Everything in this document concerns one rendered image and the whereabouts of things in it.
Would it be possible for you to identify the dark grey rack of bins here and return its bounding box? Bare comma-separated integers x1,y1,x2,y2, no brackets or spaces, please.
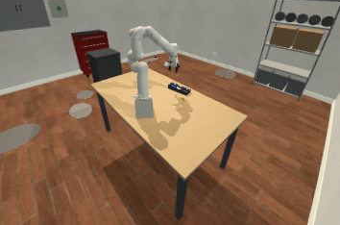
168,82,190,95

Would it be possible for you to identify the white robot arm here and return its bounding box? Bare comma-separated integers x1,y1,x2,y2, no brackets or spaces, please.
128,26,178,100

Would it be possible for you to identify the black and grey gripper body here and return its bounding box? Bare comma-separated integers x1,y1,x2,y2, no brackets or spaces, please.
169,57,179,67

